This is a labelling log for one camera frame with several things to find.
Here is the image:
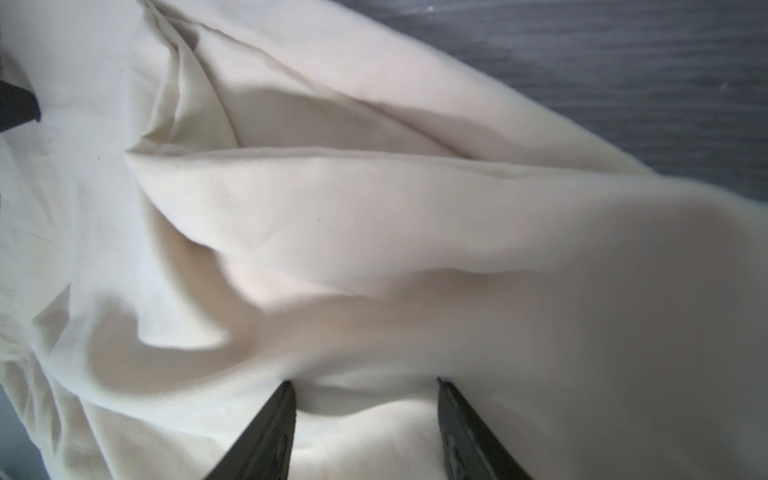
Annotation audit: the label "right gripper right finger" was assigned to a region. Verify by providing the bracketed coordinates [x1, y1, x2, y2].
[437, 378, 532, 480]

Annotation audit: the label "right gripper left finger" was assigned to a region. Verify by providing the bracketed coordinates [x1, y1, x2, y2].
[204, 381, 297, 480]

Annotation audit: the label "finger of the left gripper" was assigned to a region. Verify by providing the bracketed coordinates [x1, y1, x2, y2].
[0, 80, 41, 132]

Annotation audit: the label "beige shorts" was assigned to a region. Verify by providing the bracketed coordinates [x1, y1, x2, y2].
[1, 1, 767, 479]

